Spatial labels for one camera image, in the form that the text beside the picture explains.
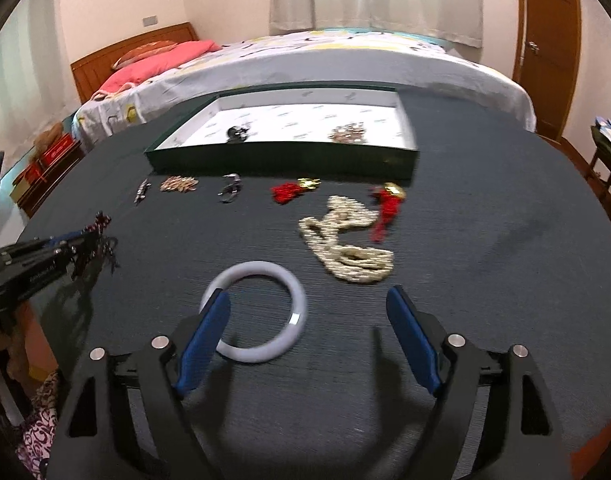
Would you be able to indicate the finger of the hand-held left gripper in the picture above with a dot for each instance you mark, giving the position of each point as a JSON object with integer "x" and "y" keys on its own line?
{"x": 50, "y": 272}
{"x": 60, "y": 241}

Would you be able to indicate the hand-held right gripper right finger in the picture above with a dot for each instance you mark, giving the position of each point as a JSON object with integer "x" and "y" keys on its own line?
{"x": 411, "y": 341}

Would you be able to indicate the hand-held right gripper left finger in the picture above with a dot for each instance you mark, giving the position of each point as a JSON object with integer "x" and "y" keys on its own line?
{"x": 205, "y": 340}

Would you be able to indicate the dark bead strand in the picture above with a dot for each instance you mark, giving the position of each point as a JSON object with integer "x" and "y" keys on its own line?
{"x": 101, "y": 220}

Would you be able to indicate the pale jade bangle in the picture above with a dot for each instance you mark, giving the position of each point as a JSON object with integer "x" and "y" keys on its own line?
{"x": 296, "y": 305}

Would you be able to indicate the red tassel gold ornament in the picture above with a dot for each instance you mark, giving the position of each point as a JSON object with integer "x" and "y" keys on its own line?
{"x": 285, "y": 192}
{"x": 388, "y": 210}

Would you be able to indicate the dark green box white lining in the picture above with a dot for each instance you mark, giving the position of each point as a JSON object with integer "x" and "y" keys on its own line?
{"x": 295, "y": 157}

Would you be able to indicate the black jewelry piece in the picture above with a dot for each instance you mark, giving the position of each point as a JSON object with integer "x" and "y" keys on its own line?
{"x": 238, "y": 134}

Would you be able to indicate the brown beaded brooch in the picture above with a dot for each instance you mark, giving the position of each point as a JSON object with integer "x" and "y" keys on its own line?
{"x": 347, "y": 133}

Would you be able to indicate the yellow box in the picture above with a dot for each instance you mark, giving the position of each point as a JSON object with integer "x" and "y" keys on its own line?
{"x": 24, "y": 185}

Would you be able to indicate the dark wooden nightstand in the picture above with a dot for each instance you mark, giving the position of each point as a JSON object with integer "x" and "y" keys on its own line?
{"x": 45, "y": 185}

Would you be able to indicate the red gift box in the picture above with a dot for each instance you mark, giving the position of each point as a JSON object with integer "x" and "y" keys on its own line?
{"x": 57, "y": 150}

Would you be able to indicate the brown teddy bear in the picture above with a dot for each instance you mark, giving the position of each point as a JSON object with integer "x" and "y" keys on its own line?
{"x": 47, "y": 135}

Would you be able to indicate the sheer white side curtain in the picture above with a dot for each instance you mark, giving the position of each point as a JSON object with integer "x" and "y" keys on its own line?
{"x": 20, "y": 85}

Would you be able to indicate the person's floral clothing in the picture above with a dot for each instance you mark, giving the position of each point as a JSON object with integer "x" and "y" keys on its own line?
{"x": 40, "y": 425}

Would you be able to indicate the wooden headboard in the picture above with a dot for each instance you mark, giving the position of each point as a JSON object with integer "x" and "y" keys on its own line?
{"x": 105, "y": 57}

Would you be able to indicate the pink pillow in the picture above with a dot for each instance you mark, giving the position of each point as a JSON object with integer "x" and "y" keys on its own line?
{"x": 155, "y": 62}

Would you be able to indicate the orange pillow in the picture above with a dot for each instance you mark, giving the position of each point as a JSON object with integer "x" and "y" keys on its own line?
{"x": 145, "y": 51}

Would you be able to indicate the wooden chair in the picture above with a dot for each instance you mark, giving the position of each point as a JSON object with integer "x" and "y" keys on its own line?
{"x": 608, "y": 180}

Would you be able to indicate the pile of clothes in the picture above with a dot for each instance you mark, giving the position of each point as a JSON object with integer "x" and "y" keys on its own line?
{"x": 610, "y": 137}

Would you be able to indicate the bed with patterned sheet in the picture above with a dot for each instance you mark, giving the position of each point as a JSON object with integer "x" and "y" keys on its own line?
{"x": 335, "y": 62}

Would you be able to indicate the brown wooden door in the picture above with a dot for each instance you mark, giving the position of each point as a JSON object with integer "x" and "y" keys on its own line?
{"x": 548, "y": 35}

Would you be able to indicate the wall outlet above headboard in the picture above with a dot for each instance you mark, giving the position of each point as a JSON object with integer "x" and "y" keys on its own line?
{"x": 150, "y": 21}

